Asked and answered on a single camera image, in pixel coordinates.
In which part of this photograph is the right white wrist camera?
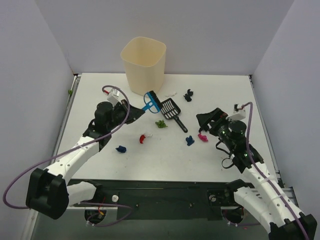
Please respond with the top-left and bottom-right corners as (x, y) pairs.
(227, 104), (246, 121)

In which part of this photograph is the black slotted dustpan scoop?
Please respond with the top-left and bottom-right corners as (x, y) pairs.
(160, 97), (188, 133)

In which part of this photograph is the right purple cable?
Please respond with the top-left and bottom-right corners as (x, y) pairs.
(239, 101), (311, 240)

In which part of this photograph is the dark blue scrap centre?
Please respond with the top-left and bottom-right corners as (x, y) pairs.
(185, 135), (195, 147)

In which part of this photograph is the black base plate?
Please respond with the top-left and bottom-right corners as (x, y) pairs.
(72, 178), (253, 222)

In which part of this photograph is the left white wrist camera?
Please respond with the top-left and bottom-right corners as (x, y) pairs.
(107, 88), (120, 106)

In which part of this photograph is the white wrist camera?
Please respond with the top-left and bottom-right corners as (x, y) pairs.
(227, 104), (246, 121)
(107, 88), (120, 106)

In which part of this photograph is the dark blue scrap left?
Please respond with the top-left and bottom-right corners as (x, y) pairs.
(115, 145), (127, 154)

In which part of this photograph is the dark blue scrap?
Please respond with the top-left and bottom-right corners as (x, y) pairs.
(115, 145), (127, 154)
(185, 135), (195, 147)

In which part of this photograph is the blue hand brush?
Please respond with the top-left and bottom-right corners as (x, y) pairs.
(142, 90), (162, 114)

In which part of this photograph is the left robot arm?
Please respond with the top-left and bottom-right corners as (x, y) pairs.
(25, 100), (145, 220)

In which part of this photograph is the white paper scrap near bin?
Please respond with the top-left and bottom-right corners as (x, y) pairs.
(165, 91), (177, 98)

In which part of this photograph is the purple cable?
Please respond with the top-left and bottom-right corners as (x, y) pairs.
(239, 101), (311, 240)
(2, 84), (133, 227)

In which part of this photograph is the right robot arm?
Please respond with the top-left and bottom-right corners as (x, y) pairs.
(196, 108), (318, 240)

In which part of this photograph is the cream plastic waste bin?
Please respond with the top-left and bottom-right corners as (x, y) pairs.
(120, 36), (167, 96)

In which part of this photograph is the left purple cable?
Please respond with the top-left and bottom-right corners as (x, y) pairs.
(2, 84), (133, 227)

